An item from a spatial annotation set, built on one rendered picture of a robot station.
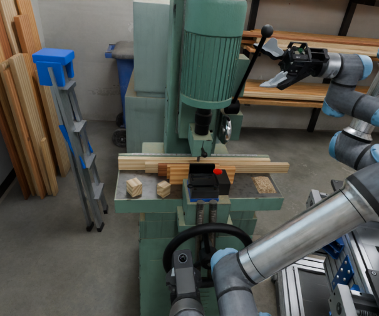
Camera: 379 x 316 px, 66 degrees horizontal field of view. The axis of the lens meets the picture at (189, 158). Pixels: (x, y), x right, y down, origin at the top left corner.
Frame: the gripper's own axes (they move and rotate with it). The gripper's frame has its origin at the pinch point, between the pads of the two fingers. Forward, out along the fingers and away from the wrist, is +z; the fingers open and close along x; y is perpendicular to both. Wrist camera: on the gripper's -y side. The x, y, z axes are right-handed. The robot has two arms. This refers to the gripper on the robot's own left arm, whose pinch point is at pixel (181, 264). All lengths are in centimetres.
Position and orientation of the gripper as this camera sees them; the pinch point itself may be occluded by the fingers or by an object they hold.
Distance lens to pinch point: 87.8
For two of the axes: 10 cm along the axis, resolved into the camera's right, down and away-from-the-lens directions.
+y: 0.7, 10.0, 0.7
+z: -0.7, -0.7, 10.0
